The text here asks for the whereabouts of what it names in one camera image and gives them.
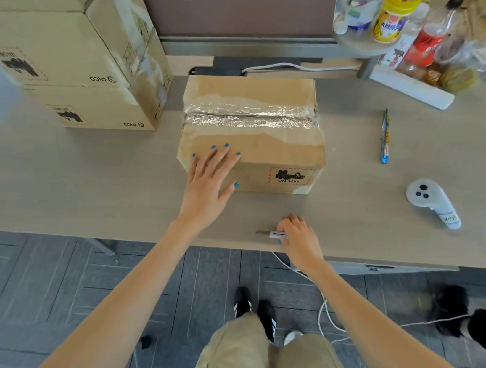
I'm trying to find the blue yellow candy stick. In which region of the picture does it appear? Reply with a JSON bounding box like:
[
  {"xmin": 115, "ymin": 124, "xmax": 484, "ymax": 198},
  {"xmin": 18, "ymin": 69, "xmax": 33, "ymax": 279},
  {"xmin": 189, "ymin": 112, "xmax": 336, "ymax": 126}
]
[{"xmin": 378, "ymin": 108, "xmax": 393, "ymax": 165}]

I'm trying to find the round beige shelf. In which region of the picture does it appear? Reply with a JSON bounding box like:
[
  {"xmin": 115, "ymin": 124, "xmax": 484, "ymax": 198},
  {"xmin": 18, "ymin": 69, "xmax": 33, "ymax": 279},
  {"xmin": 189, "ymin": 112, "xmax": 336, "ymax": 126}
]
[{"xmin": 329, "ymin": 13, "xmax": 405, "ymax": 82}]

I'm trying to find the white desk cable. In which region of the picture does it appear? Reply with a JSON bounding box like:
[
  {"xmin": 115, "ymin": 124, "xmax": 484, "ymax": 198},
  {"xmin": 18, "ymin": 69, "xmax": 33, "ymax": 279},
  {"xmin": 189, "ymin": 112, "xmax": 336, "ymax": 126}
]
[{"xmin": 240, "ymin": 57, "xmax": 360, "ymax": 82}]

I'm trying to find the person's left forearm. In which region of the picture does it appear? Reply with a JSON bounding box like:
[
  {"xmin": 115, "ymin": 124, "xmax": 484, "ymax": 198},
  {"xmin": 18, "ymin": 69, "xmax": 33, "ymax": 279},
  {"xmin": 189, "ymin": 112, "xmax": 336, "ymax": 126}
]
[{"xmin": 37, "ymin": 211, "xmax": 208, "ymax": 368}]

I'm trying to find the mauve desk divider panel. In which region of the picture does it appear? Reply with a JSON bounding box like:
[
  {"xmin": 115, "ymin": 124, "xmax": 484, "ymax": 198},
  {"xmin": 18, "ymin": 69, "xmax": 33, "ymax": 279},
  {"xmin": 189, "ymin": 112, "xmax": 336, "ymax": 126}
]
[{"xmin": 127, "ymin": 0, "xmax": 364, "ymax": 69}]

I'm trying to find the red label soda bottle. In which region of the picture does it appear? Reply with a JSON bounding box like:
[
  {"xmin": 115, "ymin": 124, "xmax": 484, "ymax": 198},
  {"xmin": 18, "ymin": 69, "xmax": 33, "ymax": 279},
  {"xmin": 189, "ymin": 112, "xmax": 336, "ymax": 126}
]
[{"xmin": 402, "ymin": 0, "xmax": 464, "ymax": 71}]

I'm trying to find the white utility knife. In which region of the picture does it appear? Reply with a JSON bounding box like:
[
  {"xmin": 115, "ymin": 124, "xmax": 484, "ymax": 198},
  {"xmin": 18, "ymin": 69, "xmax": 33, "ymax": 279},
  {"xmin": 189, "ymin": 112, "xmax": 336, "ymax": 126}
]
[{"xmin": 255, "ymin": 228, "xmax": 288, "ymax": 241}]

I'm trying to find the person's right hand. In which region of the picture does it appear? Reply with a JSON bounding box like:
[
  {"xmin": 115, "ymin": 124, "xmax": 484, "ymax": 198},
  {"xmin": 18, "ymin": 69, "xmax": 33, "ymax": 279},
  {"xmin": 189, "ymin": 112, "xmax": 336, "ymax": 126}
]
[{"xmin": 273, "ymin": 212, "xmax": 329, "ymax": 275}]

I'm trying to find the white floor cable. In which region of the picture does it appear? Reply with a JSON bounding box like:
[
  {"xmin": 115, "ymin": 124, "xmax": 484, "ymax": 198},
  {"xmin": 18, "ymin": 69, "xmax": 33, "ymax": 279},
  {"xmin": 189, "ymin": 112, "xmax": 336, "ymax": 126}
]
[{"xmin": 265, "ymin": 252, "xmax": 475, "ymax": 354}]

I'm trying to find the yellow lid jar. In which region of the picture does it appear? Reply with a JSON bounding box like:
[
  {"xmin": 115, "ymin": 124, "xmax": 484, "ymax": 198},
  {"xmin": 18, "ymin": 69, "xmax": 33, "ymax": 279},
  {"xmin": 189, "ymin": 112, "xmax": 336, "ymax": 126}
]
[{"xmin": 371, "ymin": 0, "xmax": 424, "ymax": 46}]

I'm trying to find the black striped shoe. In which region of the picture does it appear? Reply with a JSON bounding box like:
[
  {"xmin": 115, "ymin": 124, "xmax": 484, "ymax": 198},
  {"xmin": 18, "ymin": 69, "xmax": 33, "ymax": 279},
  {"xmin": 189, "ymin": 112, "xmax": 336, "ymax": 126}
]
[
  {"xmin": 255, "ymin": 300, "xmax": 279, "ymax": 345},
  {"xmin": 233, "ymin": 286, "xmax": 255, "ymax": 320}
]

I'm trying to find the white tape roll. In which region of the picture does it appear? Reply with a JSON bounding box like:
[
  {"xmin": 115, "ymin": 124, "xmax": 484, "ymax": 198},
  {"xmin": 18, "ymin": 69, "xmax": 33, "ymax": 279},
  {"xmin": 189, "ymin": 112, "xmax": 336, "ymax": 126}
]
[{"xmin": 340, "ymin": 0, "xmax": 385, "ymax": 34}]

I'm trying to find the person's left hand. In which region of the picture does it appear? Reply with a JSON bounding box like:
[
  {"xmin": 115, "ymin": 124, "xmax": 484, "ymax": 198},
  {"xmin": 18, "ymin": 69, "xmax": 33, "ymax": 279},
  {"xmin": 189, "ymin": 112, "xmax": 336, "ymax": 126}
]
[{"xmin": 177, "ymin": 141, "xmax": 243, "ymax": 237}]

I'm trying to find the white power strip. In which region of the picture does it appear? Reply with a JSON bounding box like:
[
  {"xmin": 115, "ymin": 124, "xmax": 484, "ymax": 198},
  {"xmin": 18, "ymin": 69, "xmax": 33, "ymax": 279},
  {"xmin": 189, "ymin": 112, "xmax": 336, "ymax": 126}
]
[{"xmin": 366, "ymin": 62, "xmax": 458, "ymax": 112}]

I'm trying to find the clear bag of snacks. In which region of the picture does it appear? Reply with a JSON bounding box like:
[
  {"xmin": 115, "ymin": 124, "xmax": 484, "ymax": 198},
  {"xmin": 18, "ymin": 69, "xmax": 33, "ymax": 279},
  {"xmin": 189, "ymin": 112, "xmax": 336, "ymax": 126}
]
[{"xmin": 438, "ymin": 38, "xmax": 486, "ymax": 98}]

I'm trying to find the small white printed bottle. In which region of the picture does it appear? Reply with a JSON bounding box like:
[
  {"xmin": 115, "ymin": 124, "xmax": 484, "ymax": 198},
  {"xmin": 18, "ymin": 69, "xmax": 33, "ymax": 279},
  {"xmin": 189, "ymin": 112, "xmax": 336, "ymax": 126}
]
[{"xmin": 377, "ymin": 0, "xmax": 431, "ymax": 72}]

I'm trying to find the black desk power socket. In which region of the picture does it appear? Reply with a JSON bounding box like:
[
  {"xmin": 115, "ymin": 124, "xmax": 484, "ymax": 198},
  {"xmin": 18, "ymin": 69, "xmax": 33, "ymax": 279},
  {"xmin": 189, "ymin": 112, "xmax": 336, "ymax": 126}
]
[{"xmin": 188, "ymin": 63, "xmax": 248, "ymax": 80}]

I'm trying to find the white handheld controller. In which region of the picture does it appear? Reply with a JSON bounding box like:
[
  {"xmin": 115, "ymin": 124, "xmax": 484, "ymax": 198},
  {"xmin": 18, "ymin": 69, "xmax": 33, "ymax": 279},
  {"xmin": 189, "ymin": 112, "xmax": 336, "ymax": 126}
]
[{"xmin": 403, "ymin": 177, "xmax": 465, "ymax": 231}]

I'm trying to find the person's right forearm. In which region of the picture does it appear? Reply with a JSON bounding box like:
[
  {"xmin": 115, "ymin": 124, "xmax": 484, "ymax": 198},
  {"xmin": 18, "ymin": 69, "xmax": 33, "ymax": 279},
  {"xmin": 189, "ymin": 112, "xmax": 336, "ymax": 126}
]
[{"xmin": 292, "ymin": 256, "xmax": 486, "ymax": 368}]

